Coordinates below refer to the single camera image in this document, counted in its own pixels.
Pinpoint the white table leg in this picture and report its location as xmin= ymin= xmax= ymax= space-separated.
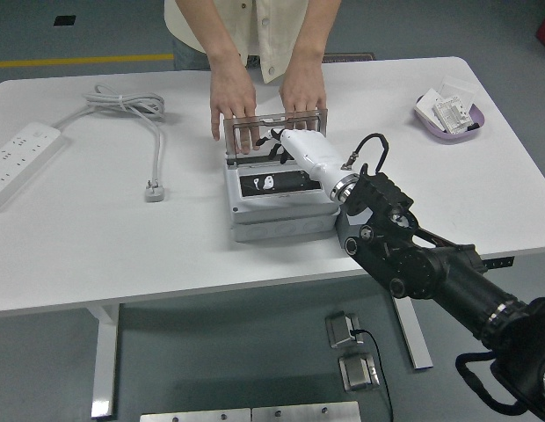
xmin=393 ymin=296 xmax=434 ymax=371
xmin=85 ymin=302 xmax=121 ymax=418

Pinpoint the white printed module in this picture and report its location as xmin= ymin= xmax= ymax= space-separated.
xmin=432 ymin=97 xmax=471 ymax=135

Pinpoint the person's left hand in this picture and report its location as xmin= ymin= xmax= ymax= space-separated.
xmin=279 ymin=65 xmax=329 ymax=133

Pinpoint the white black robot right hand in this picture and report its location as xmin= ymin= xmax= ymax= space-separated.
xmin=254 ymin=127 xmax=360 ymax=198

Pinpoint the silver metal plate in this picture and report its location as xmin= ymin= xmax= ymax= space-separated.
xmin=251 ymin=401 xmax=361 ymax=422
xmin=139 ymin=408 xmax=251 ymax=422

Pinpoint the dark floor sign plate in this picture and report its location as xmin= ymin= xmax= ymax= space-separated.
xmin=321 ymin=52 xmax=375 ymax=65

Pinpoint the white paper packet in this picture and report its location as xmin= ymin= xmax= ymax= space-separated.
xmin=438 ymin=76 xmax=476 ymax=106

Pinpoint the transparent hinged box lid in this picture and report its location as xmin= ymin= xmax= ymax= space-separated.
xmin=222 ymin=108 xmax=329 ymax=167

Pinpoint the person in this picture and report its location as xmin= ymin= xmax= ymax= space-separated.
xmin=163 ymin=0 xmax=344 ymax=84

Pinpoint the person's right hand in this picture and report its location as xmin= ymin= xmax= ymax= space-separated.
xmin=209 ymin=65 xmax=258 ymax=155

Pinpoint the grey plastic junction box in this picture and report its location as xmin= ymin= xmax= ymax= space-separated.
xmin=223 ymin=156 xmax=342 ymax=243

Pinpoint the white power cord with plug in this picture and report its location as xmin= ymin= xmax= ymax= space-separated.
xmin=52 ymin=83 xmax=171 ymax=203

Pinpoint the purple plastic tray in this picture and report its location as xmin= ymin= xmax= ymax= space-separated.
xmin=414 ymin=94 xmax=487 ymax=142

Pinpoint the black floor cable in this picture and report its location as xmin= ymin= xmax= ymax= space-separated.
xmin=350 ymin=328 xmax=395 ymax=422

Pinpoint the white power strip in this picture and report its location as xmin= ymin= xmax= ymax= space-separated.
xmin=0 ymin=121 xmax=68 ymax=213

